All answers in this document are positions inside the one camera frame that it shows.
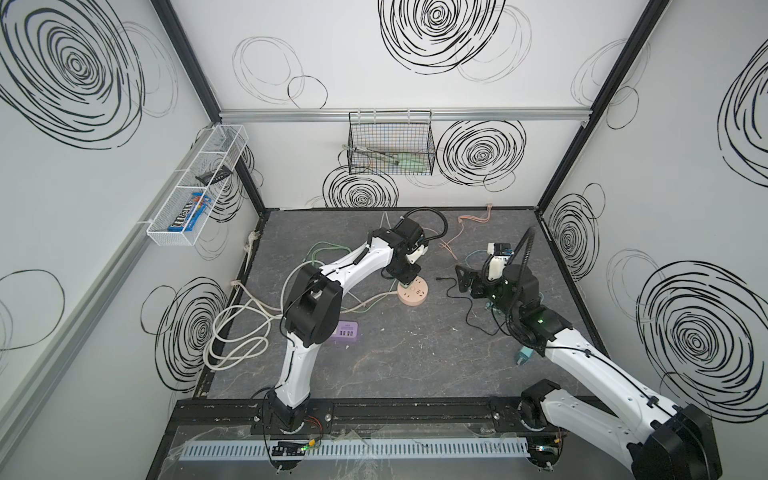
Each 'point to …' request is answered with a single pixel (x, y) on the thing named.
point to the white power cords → (242, 329)
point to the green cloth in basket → (413, 162)
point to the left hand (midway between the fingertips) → (411, 275)
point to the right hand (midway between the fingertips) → (471, 265)
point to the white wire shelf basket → (224, 147)
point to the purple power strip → (346, 332)
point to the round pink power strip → (415, 294)
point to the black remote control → (220, 174)
